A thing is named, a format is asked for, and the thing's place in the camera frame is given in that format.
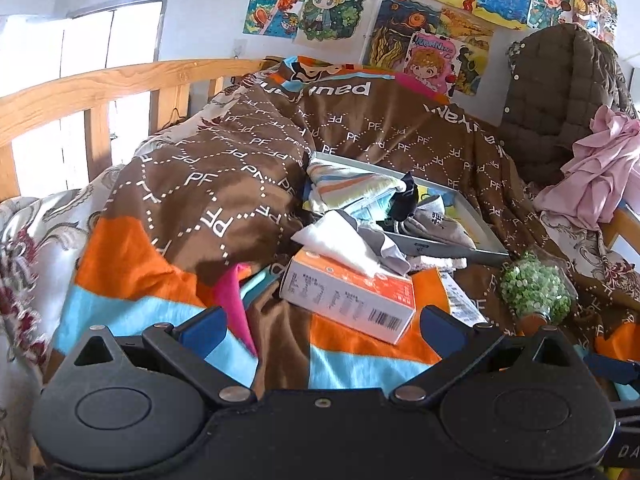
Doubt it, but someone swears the brown quilted jacket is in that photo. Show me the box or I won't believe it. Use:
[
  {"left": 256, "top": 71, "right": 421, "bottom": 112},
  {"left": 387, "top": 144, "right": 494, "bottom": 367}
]
[{"left": 499, "top": 24, "right": 638, "bottom": 188}]

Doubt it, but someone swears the wooden bed rail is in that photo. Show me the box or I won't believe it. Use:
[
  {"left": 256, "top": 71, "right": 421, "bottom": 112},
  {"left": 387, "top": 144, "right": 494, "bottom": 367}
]
[{"left": 1, "top": 58, "right": 272, "bottom": 200}]

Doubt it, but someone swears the green bead bag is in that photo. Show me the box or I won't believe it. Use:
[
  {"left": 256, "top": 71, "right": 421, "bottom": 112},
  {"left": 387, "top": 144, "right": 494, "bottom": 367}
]
[{"left": 499, "top": 249, "right": 578, "bottom": 325}]

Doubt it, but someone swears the pink crumpled garment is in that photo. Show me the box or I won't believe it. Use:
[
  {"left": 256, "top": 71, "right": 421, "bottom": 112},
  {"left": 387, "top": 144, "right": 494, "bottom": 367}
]
[{"left": 534, "top": 105, "right": 639, "bottom": 231}]

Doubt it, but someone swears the navy blue sock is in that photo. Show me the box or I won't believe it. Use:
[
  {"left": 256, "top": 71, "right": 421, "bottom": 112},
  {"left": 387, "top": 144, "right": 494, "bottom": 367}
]
[{"left": 388, "top": 172, "right": 420, "bottom": 222}]

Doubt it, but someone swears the orange white tissue box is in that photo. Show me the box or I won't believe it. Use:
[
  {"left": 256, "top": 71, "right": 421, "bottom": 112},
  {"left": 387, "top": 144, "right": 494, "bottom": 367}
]
[{"left": 280, "top": 248, "right": 416, "bottom": 344}]

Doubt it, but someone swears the floral bed sheet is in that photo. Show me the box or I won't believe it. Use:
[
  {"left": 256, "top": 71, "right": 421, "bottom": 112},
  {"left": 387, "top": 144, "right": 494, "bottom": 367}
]
[{"left": 0, "top": 94, "right": 237, "bottom": 480}]

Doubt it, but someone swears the starry night style painting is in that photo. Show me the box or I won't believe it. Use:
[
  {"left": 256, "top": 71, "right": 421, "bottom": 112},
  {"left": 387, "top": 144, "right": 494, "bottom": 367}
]
[{"left": 362, "top": 0, "right": 495, "bottom": 96}]

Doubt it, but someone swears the pink girl cartoon painting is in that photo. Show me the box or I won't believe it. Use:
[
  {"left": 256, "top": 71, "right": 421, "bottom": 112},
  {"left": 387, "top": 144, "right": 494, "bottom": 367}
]
[{"left": 401, "top": 30, "right": 462, "bottom": 96}]

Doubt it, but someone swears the grey colourful tray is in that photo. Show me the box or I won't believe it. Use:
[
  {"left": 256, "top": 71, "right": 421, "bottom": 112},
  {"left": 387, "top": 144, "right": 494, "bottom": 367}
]
[{"left": 304, "top": 154, "right": 508, "bottom": 266}]

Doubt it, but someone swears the white grey cloth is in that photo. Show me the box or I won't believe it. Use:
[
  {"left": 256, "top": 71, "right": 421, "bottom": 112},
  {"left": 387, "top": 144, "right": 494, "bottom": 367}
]
[{"left": 291, "top": 210, "right": 411, "bottom": 278}]

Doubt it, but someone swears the blond boy cartoon painting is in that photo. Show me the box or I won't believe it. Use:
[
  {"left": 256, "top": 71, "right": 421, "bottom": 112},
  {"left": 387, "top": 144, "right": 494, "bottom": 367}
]
[{"left": 294, "top": 0, "right": 378, "bottom": 52}]

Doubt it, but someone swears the brown PF patterned blanket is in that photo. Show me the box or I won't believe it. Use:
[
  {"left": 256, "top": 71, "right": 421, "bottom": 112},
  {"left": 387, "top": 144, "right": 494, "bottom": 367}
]
[{"left": 53, "top": 58, "right": 639, "bottom": 391}]

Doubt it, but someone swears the striped folded cloth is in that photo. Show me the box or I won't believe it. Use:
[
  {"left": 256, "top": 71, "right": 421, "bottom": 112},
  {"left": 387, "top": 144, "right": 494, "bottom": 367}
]
[{"left": 303, "top": 158, "right": 407, "bottom": 220}]

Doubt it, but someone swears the grey printed sock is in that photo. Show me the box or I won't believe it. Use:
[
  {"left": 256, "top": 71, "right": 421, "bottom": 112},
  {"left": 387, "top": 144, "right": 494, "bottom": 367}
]
[{"left": 398, "top": 195, "right": 476, "bottom": 249}]

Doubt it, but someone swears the orange haired girl painting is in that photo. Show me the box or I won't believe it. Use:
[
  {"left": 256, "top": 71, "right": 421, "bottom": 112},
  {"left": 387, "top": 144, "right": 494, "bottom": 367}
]
[{"left": 243, "top": 0, "right": 304, "bottom": 39}]

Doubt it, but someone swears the white paper packet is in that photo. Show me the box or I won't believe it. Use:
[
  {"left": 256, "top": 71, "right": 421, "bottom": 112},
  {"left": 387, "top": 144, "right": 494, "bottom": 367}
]
[{"left": 440, "top": 273, "right": 487, "bottom": 327}]

